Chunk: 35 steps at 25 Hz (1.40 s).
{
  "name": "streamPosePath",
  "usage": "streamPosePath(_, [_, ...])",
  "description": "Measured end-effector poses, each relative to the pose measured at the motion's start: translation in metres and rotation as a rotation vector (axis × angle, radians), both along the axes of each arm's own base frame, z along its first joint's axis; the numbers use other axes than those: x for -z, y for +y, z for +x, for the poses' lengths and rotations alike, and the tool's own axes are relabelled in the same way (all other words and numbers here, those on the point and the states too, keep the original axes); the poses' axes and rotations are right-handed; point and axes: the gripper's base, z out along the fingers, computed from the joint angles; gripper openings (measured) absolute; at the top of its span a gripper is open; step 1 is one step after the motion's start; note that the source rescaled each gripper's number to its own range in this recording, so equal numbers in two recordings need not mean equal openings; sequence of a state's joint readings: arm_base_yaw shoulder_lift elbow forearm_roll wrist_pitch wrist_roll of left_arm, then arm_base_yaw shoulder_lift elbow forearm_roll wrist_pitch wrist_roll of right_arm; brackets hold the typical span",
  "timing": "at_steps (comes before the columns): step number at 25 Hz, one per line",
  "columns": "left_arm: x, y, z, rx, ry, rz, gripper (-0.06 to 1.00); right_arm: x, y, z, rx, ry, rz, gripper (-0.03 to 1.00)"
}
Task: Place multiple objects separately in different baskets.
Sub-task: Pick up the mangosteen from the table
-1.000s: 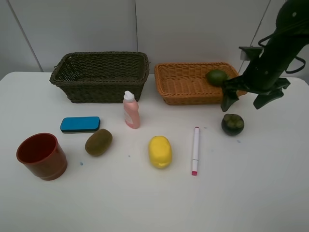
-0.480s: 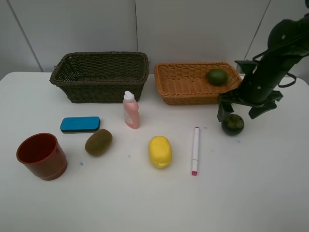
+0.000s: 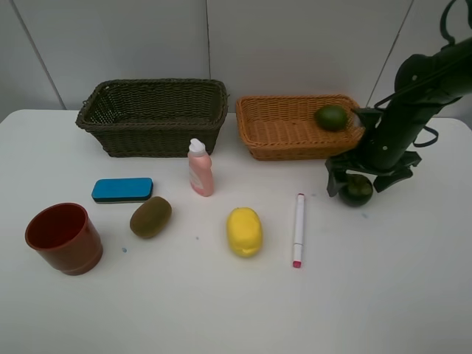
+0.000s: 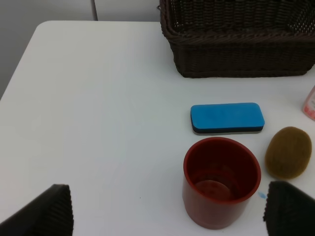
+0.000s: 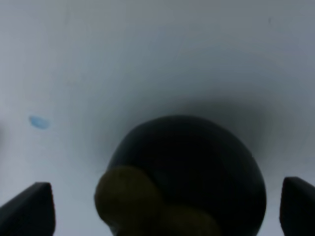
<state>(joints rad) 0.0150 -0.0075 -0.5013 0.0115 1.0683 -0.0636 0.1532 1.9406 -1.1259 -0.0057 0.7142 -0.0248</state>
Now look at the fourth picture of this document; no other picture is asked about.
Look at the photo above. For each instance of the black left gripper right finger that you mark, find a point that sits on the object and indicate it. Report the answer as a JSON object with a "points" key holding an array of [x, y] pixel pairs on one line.
{"points": [[288, 211]]}

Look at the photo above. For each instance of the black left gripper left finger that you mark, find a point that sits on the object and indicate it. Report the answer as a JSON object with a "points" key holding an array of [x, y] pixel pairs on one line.
{"points": [[49, 214]]}

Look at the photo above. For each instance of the pink bottle white cap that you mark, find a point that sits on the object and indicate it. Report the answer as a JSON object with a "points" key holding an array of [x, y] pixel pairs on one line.
{"points": [[309, 105]]}

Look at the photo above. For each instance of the red plastic cup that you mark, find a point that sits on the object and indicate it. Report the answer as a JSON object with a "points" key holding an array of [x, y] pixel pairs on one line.
{"points": [[220, 176]]}

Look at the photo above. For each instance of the brown kiwi fruit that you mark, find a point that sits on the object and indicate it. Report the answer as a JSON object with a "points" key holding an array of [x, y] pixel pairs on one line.
{"points": [[288, 153]]}

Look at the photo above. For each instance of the blue whiteboard eraser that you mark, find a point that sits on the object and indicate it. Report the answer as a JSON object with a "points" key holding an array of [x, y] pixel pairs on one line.
{"points": [[226, 118]]}

